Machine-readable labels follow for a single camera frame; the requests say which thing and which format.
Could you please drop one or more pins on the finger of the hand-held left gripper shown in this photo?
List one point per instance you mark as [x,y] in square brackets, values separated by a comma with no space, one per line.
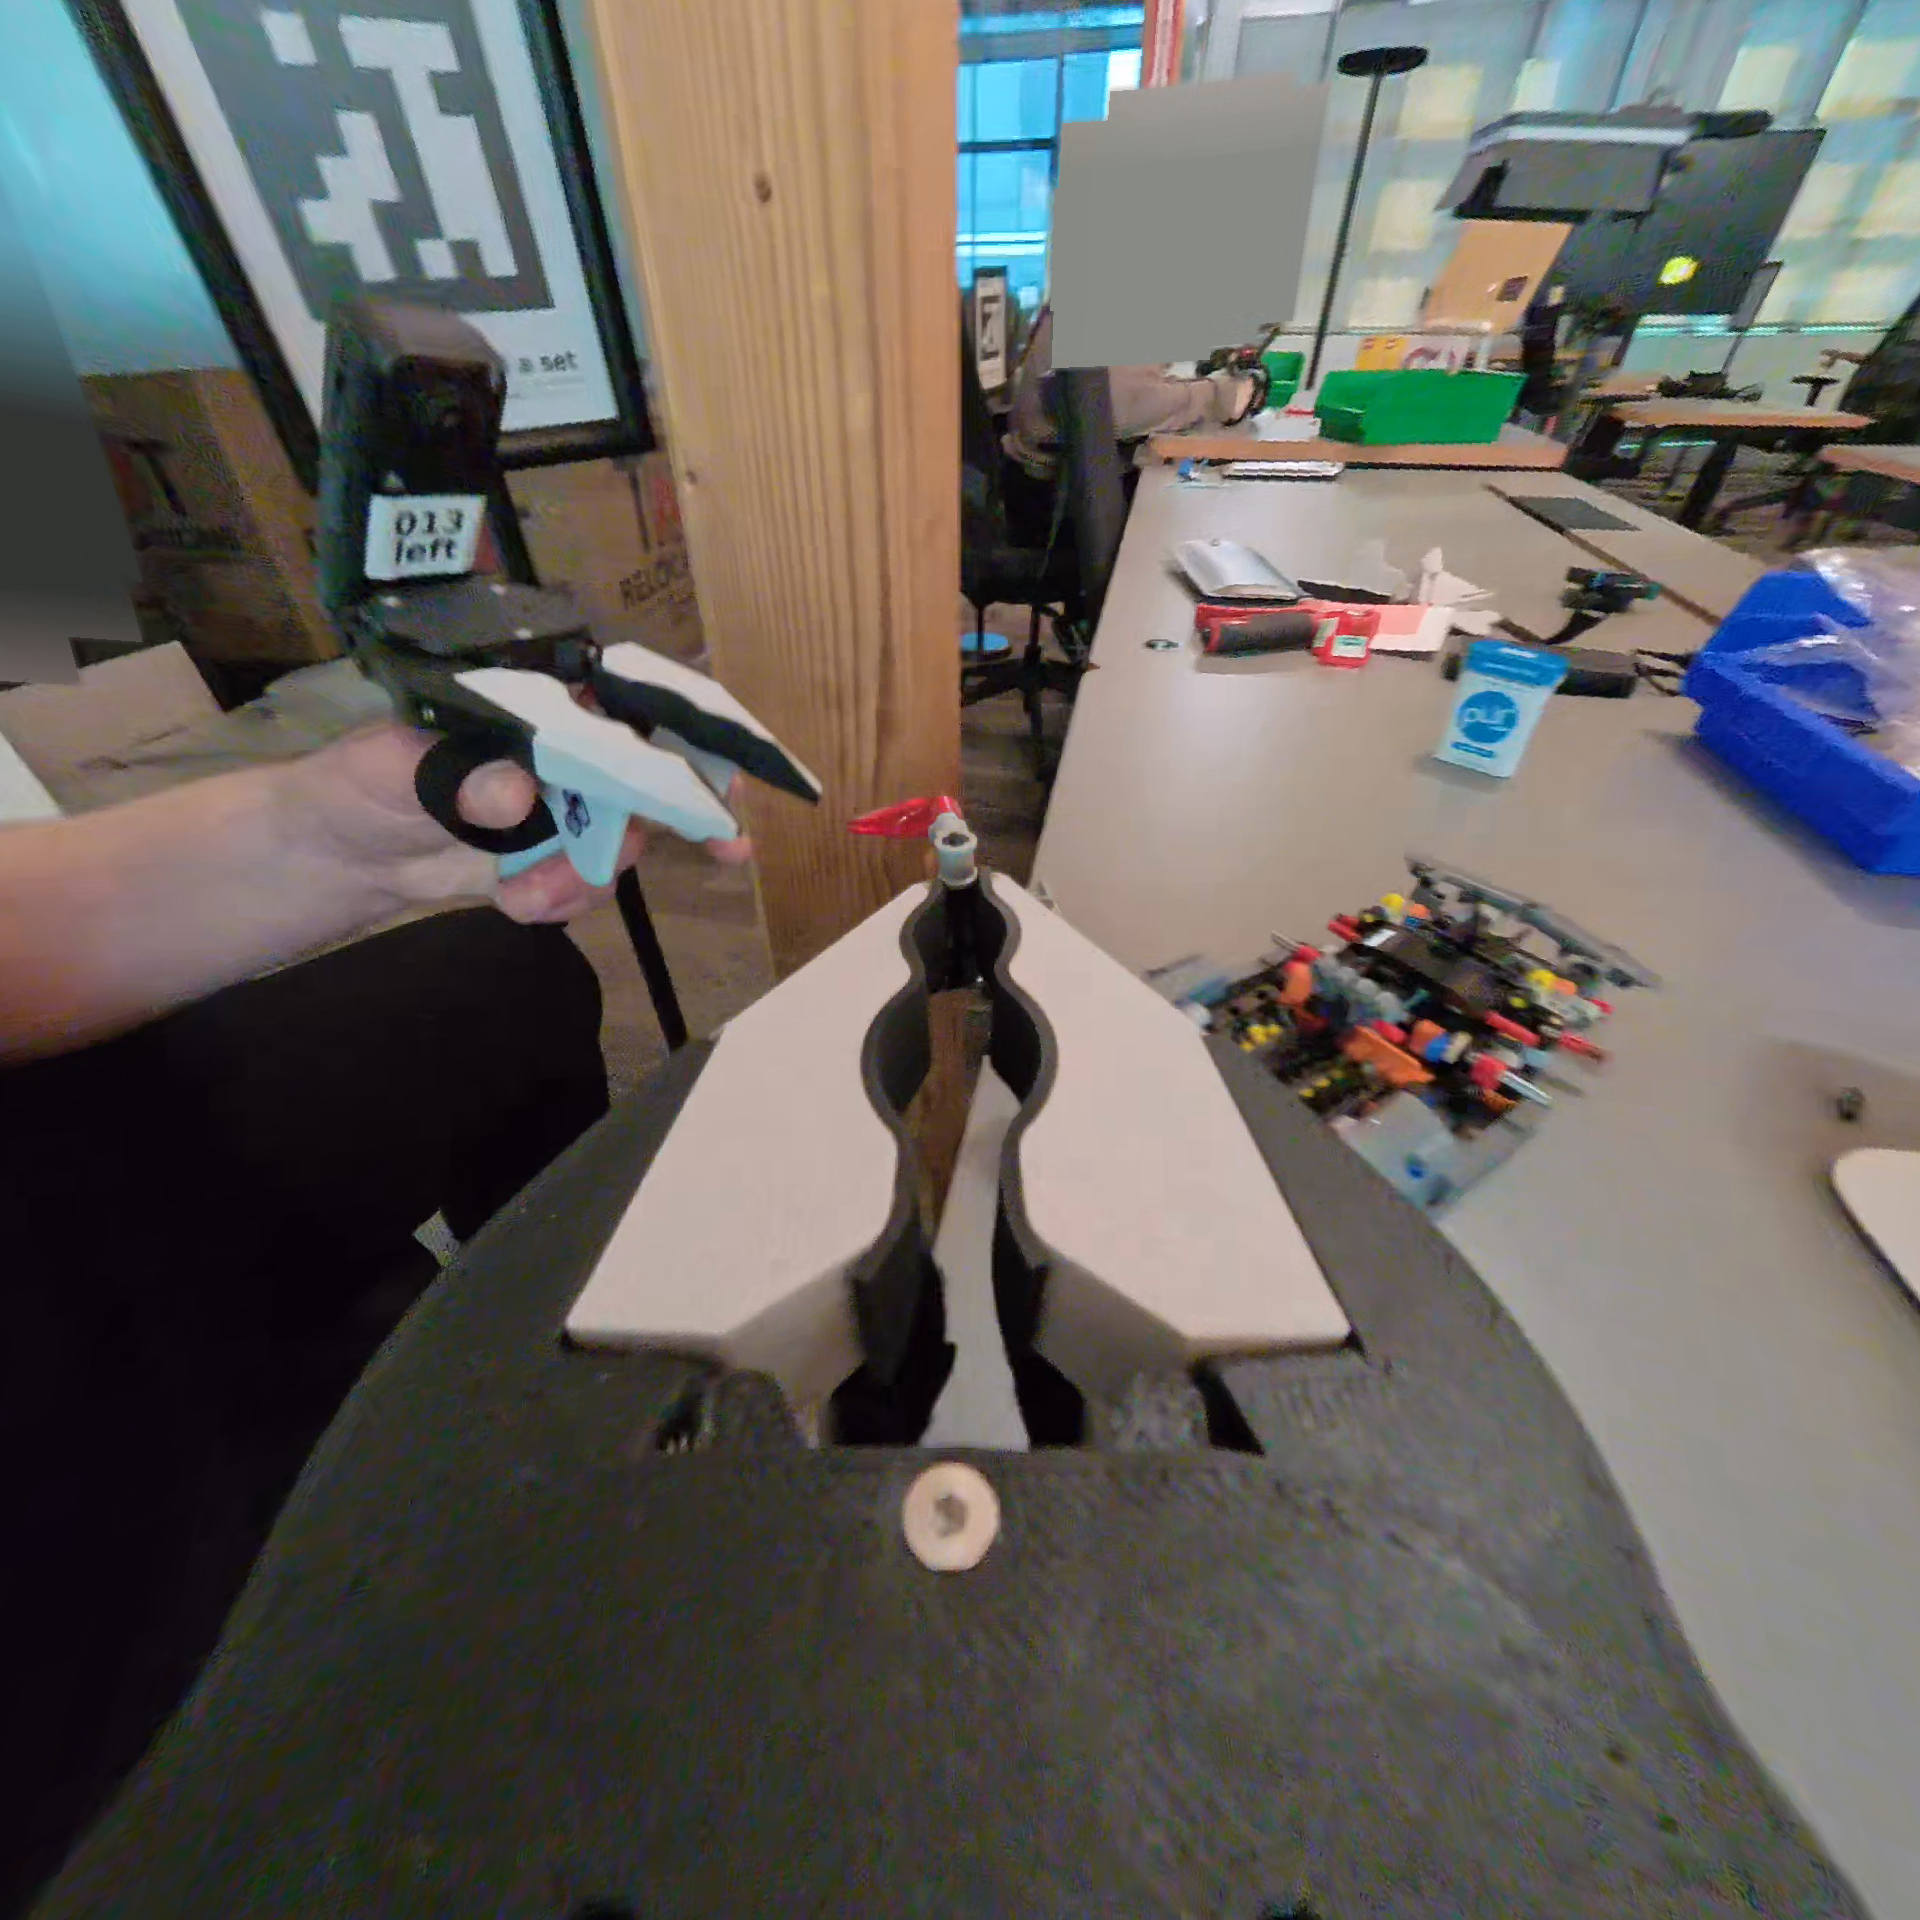
[683,704]
[599,749]

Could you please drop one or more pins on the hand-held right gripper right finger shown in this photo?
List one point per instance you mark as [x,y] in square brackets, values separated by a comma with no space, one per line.
[1172,1201]

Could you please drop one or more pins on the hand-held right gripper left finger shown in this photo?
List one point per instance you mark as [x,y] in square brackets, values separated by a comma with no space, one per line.
[751,1201]

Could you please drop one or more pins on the multicoloured lego car chassis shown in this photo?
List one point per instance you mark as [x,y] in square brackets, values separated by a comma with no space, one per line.
[1412,1036]

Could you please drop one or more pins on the small grey lego assembly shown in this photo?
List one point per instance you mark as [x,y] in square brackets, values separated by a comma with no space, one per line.
[955,856]

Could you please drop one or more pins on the person's left forearm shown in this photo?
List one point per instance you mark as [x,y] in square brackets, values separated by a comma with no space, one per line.
[135,930]

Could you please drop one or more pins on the person's left hand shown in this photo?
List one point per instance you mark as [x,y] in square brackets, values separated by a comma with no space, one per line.
[360,825]

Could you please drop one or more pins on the cardboard box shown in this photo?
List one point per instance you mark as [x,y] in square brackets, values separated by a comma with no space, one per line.
[630,556]
[211,511]

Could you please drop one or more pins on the black thin stand leg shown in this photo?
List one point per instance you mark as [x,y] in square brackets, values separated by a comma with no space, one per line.
[652,960]

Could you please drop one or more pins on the framed marker poster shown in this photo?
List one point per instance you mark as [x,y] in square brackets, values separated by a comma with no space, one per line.
[211,148]

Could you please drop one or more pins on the white cardboard sheet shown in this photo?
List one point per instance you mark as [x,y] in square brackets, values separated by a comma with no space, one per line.
[119,721]

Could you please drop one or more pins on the black office chair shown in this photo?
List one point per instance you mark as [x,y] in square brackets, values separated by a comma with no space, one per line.
[1089,495]

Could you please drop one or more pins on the small black white marker sign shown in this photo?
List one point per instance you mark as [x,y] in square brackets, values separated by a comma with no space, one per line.
[990,323]

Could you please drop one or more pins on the silver pouch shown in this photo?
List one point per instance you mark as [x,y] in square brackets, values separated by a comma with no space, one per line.
[1238,567]

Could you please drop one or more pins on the red black tool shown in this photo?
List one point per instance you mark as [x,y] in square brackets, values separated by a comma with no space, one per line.
[1254,628]

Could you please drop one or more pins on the white blue gum container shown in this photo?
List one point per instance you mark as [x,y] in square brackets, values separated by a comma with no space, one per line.
[1493,713]

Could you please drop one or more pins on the small red box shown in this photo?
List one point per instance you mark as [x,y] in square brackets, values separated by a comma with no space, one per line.
[1347,637]

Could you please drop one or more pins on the red paper sheet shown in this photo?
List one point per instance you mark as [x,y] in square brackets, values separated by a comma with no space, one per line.
[1413,626]

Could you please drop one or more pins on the white folded paper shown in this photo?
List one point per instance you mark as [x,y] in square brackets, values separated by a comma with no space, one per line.
[1448,593]

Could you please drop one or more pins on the black power brick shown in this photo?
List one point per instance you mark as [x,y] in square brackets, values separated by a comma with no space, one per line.
[1603,669]

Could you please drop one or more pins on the green bin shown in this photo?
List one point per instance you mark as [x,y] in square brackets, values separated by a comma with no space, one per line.
[1283,375]
[1417,408]

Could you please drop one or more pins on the white rounded plate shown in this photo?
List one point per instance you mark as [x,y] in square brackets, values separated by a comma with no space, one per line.
[1887,1224]

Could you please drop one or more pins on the blue bin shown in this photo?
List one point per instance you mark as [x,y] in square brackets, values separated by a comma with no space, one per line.
[1799,749]

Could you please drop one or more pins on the clear plastic bag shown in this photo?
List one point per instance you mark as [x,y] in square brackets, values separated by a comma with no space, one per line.
[1869,628]

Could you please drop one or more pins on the cardboard panel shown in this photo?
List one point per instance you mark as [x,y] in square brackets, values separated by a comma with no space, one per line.
[1500,277]

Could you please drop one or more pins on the black floor lamp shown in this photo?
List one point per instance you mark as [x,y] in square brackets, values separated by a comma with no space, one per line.
[1383,60]

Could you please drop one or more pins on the wooden standing desk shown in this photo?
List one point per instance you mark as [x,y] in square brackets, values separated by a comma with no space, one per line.
[1725,416]

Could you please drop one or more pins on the wooden post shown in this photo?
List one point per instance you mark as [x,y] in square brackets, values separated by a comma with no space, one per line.
[796,450]

